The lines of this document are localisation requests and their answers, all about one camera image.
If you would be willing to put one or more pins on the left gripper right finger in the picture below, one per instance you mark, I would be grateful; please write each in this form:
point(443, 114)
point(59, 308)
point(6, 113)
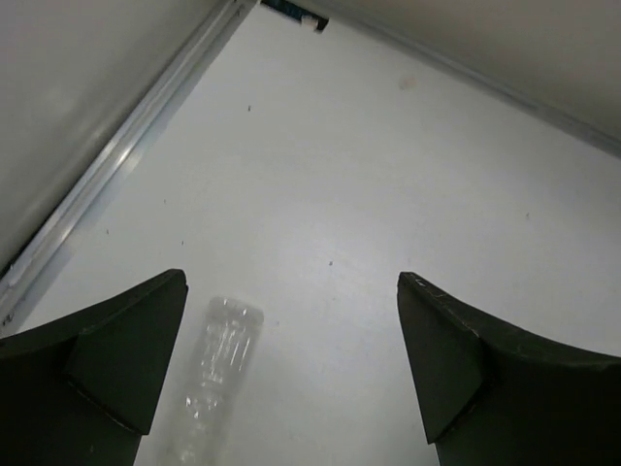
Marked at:
point(491, 393)

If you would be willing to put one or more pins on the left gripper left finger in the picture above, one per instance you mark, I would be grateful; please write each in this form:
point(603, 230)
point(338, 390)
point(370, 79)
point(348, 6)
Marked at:
point(83, 389)

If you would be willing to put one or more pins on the clear unlabelled plastic bottle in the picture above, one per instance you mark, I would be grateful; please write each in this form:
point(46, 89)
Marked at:
point(214, 375)

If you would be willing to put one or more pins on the left aluminium frame rail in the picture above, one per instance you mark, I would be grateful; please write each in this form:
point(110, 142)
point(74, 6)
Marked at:
point(206, 40)

